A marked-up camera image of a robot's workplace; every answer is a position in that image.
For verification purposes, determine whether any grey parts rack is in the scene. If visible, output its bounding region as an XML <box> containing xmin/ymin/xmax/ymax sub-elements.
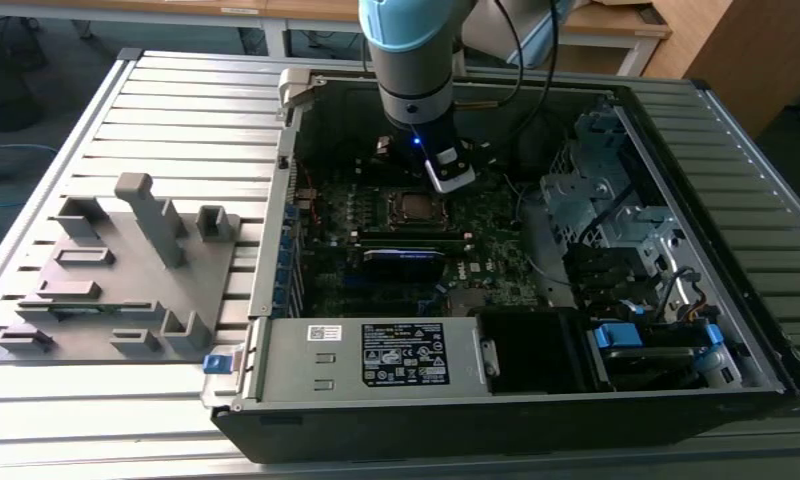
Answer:
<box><xmin>0</xmin><ymin>171</ymin><xmax>243</xmax><ymax>362</ymax></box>

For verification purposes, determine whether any black office chair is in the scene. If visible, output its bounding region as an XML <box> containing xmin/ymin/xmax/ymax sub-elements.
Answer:
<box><xmin>0</xmin><ymin>14</ymin><xmax>49</xmax><ymax>134</ymax></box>

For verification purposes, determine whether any hard disk in blue carrier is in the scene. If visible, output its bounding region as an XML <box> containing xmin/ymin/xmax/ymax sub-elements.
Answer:
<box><xmin>589</xmin><ymin>322</ymin><xmax>728</xmax><ymax>394</ymax></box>

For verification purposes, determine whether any wooden desk white frame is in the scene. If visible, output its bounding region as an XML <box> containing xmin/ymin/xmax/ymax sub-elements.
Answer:
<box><xmin>265</xmin><ymin>0</ymin><xmax>674</xmax><ymax>76</ymax></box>
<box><xmin>0</xmin><ymin>0</ymin><xmax>272</xmax><ymax>56</ymax></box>

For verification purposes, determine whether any wooden cabinet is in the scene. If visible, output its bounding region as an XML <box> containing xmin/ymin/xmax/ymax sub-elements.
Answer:
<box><xmin>639</xmin><ymin>0</ymin><xmax>800</xmax><ymax>139</ymax></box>

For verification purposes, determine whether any black PC case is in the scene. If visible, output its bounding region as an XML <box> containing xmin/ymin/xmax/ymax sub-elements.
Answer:
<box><xmin>199</xmin><ymin>67</ymin><xmax>800</xmax><ymax>465</ymax></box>

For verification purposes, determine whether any green RAM stick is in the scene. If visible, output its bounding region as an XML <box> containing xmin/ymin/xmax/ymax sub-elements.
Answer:
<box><xmin>49</xmin><ymin>305</ymin><xmax>122</xmax><ymax>318</ymax></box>

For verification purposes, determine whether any black RAM slot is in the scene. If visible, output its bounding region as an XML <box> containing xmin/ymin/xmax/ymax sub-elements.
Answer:
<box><xmin>353</xmin><ymin>235</ymin><xmax>473</xmax><ymax>242</ymax></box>
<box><xmin>353</xmin><ymin>239</ymin><xmax>473</xmax><ymax>247</ymax></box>
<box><xmin>353</xmin><ymin>230</ymin><xmax>473</xmax><ymax>238</ymax></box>
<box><xmin>353</xmin><ymin>244</ymin><xmax>473</xmax><ymax>252</ymax></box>

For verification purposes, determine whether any silver-topped CPU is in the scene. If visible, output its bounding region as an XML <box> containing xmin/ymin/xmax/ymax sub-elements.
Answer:
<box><xmin>399</xmin><ymin>192</ymin><xmax>445</xmax><ymax>221</ymax></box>

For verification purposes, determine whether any black power cable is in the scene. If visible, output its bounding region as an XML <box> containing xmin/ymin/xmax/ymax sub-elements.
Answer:
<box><xmin>576</xmin><ymin>182</ymin><xmax>642</xmax><ymax>251</ymax></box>

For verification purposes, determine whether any green motherboard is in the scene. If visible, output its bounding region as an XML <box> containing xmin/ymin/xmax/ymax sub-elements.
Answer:
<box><xmin>291</xmin><ymin>149</ymin><xmax>579</xmax><ymax>320</ymax></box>

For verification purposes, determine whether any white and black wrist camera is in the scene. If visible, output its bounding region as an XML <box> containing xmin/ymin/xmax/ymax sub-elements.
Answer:
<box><xmin>424</xmin><ymin>146</ymin><xmax>479</xmax><ymax>195</ymax></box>

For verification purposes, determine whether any beige case latch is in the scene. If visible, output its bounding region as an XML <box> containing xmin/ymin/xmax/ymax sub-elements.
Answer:
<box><xmin>277</xmin><ymin>68</ymin><xmax>327</xmax><ymax>121</ymax></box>

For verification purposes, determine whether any black graphics card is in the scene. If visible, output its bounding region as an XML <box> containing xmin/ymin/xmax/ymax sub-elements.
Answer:
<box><xmin>361</xmin><ymin>247</ymin><xmax>452</xmax><ymax>296</ymax></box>

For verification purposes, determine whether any black cable bundle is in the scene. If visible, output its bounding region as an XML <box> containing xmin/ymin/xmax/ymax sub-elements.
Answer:
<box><xmin>499</xmin><ymin>107</ymin><xmax>579</xmax><ymax>174</ymax></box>

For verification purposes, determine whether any grey power supply unit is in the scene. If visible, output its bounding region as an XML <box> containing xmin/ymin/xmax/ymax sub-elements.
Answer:
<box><xmin>236</xmin><ymin>315</ymin><xmax>501</xmax><ymax>404</ymax></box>

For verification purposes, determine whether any small dark wrist camera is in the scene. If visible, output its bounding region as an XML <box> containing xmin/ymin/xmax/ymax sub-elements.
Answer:
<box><xmin>371</xmin><ymin>132</ymin><xmax>403</xmax><ymax>162</ymax></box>

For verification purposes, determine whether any silver disk bay cage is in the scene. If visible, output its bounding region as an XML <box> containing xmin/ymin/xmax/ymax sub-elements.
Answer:
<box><xmin>537</xmin><ymin>110</ymin><xmax>695</xmax><ymax>301</ymax></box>

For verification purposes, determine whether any chipset heatsink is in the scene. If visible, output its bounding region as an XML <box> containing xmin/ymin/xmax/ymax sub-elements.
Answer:
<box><xmin>447</xmin><ymin>288</ymin><xmax>489</xmax><ymax>316</ymax></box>

